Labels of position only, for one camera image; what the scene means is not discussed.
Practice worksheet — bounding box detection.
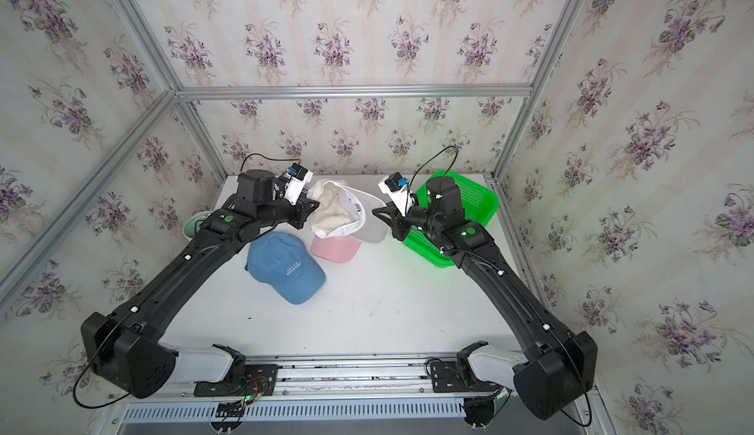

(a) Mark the pink baseball cap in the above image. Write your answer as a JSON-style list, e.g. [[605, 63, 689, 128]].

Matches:
[[310, 236, 361, 263]]

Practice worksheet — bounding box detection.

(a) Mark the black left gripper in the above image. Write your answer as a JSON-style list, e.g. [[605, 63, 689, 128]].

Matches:
[[252, 190, 320, 230]]

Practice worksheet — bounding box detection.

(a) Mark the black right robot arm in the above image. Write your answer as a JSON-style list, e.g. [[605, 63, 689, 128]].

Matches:
[[372, 173, 598, 420]]

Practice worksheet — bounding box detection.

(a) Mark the green plastic basket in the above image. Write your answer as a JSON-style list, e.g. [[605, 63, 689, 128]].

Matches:
[[404, 172, 500, 268]]

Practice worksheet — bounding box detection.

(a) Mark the grey white baseball cap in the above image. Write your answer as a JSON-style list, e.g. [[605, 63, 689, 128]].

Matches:
[[307, 180, 389, 244]]

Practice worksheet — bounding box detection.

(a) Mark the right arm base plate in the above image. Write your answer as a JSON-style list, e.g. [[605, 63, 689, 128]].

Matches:
[[424, 358, 514, 393]]

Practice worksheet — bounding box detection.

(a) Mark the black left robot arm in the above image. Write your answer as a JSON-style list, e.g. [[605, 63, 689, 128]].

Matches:
[[81, 163, 319, 399]]

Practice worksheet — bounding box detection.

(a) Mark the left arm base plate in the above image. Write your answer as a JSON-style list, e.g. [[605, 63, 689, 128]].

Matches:
[[194, 364, 280, 398]]

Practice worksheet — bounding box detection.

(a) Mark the aluminium mounting rail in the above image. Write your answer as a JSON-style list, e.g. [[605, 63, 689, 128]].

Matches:
[[105, 351, 599, 404]]

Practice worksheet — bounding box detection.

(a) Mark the light blue baseball cap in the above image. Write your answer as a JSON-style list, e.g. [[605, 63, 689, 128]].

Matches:
[[245, 232, 326, 305]]

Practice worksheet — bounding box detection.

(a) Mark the mint green pen cup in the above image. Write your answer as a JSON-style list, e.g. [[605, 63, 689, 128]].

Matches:
[[182, 211, 211, 241]]

